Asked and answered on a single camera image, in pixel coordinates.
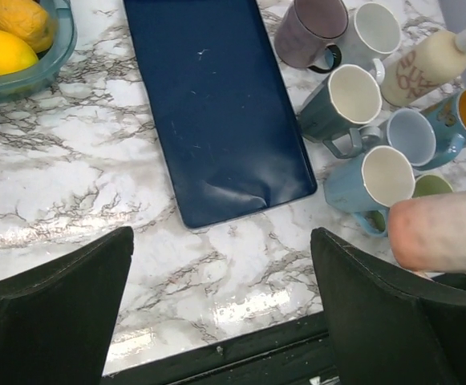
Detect yellow lemon back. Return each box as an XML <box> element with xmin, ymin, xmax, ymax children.
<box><xmin>0</xmin><ymin>0</ymin><xmax>57</xmax><ymax>53</ymax></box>

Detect white light blue mug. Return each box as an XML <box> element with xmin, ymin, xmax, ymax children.
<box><xmin>336</xmin><ymin>2</ymin><xmax>401</xmax><ymax>85</ymax></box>

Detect purple mug black handle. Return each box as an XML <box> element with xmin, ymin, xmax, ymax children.
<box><xmin>274</xmin><ymin>0</ymin><xmax>349</xmax><ymax>74</ymax></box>

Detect pink mug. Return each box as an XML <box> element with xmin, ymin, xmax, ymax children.
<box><xmin>387</xmin><ymin>191</ymin><xmax>466</xmax><ymax>273</ymax></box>

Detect dark blue tray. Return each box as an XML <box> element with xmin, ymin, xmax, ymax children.
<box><xmin>124</xmin><ymin>1</ymin><xmax>317</xmax><ymax>229</ymax></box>

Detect teal plastic fruit basket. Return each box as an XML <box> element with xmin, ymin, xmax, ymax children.
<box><xmin>0</xmin><ymin>1</ymin><xmax>77</xmax><ymax>103</ymax></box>

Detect yellow lemon front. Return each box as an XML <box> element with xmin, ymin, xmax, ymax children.
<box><xmin>0</xmin><ymin>30</ymin><xmax>38</xmax><ymax>76</ymax></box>

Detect green mug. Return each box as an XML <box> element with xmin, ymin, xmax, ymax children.
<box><xmin>368</xmin><ymin>174</ymin><xmax>454</xmax><ymax>232</ymax></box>

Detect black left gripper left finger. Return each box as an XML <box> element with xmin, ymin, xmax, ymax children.
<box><xmin>0</xmin><ymin>226</ymin><xmax>134</xmax><ymax>384</ymax></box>

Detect grey blue faceted mug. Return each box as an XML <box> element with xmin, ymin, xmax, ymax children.
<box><xmin>298</xmin><ymin>64</ymin><xmax>383</xmax><ymax>159</ymax></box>

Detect light blue faceted mug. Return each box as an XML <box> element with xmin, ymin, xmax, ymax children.
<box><xmin>323</xmin><ymin>145</ymin><xmax>415</xmax><ymax>237</ymax></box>

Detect cream soap pump bottle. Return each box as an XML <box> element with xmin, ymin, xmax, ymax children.
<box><xmin>380</xmin><ymin>29</ymin><xmax>466</xmax><ymax>107</ymax></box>

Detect blue butterfly mug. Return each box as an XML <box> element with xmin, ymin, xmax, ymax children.
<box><xmin>417</xmin><ymin>89</ymin><xmax>466</xmax><ymax>171</ymax></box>

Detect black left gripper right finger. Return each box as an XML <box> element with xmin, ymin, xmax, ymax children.
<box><xmin>310</xmin><ymin>228</ymin><xmax>466</xmax><ymax>384</ymax></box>

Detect pale grey footed mug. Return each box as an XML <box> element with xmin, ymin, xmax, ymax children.
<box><xmin>359</xmin><ymin>107</ymin><xmax>437</xmax><ymax>168</ymax></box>

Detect yellow lemon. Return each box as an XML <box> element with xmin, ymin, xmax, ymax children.
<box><xmin>0</xmin><ymin>0</ymin><xmax>57</xmax><ymax>53</ymax></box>
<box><xmin>0</xmin><ymin>30</ymin><xmax>38</xmax><ymax>76</ymax></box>

